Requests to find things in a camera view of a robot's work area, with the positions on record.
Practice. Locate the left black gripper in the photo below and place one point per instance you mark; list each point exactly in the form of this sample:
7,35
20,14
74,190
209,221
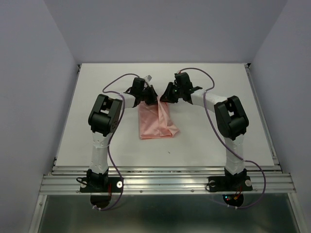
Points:
153,101

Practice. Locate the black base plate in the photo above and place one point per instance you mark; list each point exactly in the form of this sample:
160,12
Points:
227,184
113,185

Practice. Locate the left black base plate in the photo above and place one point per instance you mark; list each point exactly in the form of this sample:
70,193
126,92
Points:
113,185

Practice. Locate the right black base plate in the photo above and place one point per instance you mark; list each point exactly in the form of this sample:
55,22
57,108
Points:
227,184

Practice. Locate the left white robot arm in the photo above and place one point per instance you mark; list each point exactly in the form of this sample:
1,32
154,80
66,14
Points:
103,120

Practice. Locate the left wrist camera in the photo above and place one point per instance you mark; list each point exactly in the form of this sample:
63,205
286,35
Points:
147,78

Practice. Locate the pink satin napkin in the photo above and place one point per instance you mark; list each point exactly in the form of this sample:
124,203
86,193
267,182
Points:
155,121

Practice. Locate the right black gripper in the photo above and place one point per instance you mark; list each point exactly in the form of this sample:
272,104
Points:
166,95

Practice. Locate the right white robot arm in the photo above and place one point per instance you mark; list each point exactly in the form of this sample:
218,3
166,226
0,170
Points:
230,128

